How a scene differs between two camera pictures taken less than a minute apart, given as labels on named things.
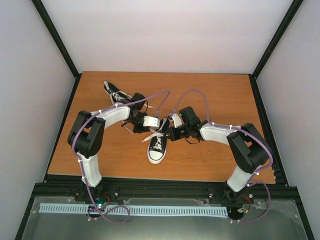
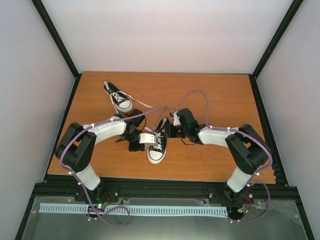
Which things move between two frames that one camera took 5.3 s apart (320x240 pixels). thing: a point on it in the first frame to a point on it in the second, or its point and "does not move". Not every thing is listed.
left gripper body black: (137, 129) to (132, 147)
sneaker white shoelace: (158, 135) does not move
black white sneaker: (117, 96) does not move
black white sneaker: (157, 146) does not move
